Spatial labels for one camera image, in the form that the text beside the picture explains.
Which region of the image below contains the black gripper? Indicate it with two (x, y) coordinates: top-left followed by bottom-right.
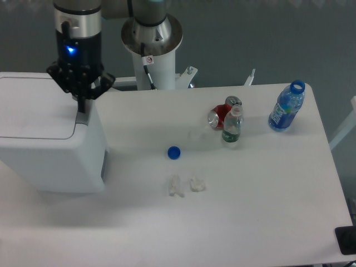
(46, 21), (115, 113)

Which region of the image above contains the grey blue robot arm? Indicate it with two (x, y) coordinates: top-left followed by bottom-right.
(47, 1), (183, 113)

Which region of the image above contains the white trash can body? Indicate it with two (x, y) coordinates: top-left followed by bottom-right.
(0, 71), (110, 194)

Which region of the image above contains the blue bottle cap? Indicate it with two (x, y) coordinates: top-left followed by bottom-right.
(167, 146), (181, 160)

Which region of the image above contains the crushed red soda can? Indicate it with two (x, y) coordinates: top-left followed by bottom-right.
(207, 96), (242, 130)

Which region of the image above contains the crumpled white tissue left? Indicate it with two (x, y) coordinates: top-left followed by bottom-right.
(168, 175), (185, 197)

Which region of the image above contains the crumpled white tissue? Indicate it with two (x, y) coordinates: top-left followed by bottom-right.
(190, 176), (206, 192)
(168, 175), (185, 197)

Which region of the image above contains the small clear green-label bottle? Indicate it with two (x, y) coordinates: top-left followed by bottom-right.
(222, 104), (243, 143)

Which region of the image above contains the crumpled white tissue right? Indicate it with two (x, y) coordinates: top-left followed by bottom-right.
(190, 176), (206, 192)

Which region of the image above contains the blue plastic drink bottle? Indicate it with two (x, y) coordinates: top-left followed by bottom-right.
(268, 80), (305, 132)

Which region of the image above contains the white furniture leg right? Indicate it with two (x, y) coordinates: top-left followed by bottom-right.
(329, 96), (355, 151)

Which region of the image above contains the black device at edge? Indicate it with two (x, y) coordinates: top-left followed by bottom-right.
(335, 226), (355, 255)

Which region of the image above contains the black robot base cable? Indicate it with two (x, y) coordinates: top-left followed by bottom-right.
(140, 41), (158, 91)

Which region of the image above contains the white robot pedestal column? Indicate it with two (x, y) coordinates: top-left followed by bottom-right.
(131, 51), (176, 91)

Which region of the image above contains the white metal base frame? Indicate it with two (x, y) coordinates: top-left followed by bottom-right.
(112, 66), (255, 91)

